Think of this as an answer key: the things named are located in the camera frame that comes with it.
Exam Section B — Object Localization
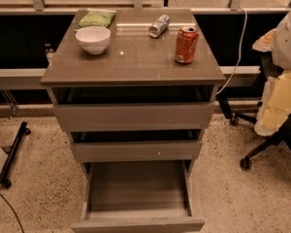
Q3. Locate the red coke can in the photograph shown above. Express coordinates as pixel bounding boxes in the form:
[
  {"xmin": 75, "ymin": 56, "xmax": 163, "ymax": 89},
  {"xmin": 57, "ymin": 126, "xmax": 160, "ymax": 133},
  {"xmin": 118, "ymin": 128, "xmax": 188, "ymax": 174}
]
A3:
[{"xmin": 175, "ymin": 26, "xmax": 199, "ymax": 64}]

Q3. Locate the white ceramic bowl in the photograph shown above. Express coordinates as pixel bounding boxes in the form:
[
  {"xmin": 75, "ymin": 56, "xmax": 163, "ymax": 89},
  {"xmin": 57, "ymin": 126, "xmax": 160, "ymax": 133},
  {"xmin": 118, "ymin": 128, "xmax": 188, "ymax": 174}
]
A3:
[{"xmin": 76, "ymin": 26, "xmax": 111, "ymax": 54}]

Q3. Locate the grey middle drawer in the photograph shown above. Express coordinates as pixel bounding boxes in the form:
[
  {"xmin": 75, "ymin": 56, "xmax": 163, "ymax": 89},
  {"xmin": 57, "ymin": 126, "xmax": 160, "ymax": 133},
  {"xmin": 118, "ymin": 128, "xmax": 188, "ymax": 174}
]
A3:
[{"xmin": 71, "ymin": 141, "xmax": 202, "ymax": 163}]

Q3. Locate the green chip bag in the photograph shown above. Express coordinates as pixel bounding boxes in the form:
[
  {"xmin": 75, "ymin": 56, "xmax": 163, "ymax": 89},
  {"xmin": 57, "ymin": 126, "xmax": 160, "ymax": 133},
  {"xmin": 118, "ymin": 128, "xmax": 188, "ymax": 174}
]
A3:
[{"xmin": 76, "ymin": 11, "xmax": 116, "ymax": 29}]

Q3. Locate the black office chair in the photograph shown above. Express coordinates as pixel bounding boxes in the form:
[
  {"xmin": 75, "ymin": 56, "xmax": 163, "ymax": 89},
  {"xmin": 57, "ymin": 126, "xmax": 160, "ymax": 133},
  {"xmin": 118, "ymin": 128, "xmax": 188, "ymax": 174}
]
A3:
[{"xmin": 230, "ymin": 54, "xmax": 291, "ymax": 170}]

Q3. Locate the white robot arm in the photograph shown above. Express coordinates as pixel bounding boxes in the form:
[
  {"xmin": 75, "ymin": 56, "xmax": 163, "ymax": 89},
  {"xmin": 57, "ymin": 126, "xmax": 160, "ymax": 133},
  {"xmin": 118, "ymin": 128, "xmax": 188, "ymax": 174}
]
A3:
[{"xmin": 252, "ymin": 10, "xmax": 291, "ymax": 136}]

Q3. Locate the black floor cable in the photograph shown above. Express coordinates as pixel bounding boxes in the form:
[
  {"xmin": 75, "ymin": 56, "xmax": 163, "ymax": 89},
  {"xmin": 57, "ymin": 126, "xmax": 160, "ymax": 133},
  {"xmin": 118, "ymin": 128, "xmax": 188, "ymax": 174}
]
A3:
[{"xmin": 0, "ymin": 182, "xmax": 25, "ymax": 233}]

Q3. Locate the grey drawer cabinet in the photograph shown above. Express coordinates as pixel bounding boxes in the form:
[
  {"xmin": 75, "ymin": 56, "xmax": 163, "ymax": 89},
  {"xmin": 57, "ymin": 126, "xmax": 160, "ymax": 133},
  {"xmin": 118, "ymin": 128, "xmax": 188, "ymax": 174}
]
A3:
[{"xmin": 39, "ymin": 8, "xmax": 227, "ymax": 233}]

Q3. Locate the white hanging cable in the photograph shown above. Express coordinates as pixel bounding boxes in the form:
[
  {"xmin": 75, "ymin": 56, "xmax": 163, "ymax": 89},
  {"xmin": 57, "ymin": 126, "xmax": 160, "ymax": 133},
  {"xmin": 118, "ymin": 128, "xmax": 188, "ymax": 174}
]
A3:
[{"xmin": 215, "ymin": 7, "xmax": 248, "ymax": 96}]

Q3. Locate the grey open bottom drawer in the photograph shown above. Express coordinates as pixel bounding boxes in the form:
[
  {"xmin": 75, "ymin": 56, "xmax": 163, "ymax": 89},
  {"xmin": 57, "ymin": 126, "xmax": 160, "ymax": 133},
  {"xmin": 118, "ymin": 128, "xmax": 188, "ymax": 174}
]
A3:
[{"xmin": 70, "ymin": 160, "xmax": 206, "ymax": 233}]

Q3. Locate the black wheeled stand base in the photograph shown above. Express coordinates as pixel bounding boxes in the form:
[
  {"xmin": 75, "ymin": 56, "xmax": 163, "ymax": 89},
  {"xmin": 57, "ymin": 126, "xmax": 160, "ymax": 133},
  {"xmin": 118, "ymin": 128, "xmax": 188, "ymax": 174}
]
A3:
[{"xmin": 0, "ymin": 121, "xmax": 31, "ymax": 188}]

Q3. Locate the grey top drawer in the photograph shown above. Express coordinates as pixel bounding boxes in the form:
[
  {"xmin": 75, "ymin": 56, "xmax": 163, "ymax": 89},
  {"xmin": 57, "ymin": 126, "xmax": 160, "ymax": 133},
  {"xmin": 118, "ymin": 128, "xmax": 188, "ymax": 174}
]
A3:
[{"xmin": 53, "ymin": 103, "xmax": 213, "ymax": 132}]

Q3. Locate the silver can lying down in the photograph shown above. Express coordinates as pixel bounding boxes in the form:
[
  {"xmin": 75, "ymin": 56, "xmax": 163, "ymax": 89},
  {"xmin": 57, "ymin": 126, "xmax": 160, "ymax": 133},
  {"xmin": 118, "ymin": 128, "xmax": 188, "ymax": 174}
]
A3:
[{"xmin": 148, "ymin": 15, "xmax": 170, "ymax": 38}]

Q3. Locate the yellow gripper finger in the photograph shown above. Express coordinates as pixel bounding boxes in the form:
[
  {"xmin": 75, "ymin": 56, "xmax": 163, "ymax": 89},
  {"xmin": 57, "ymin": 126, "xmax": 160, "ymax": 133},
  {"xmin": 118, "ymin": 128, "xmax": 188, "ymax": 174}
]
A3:
[
  {"xmin": 254, "ymin": 71, "xmax": 291, "ymax": 136},
  {"xmin": 252, "ymin": 28, "xmax": 276, "ymax": 52}
]

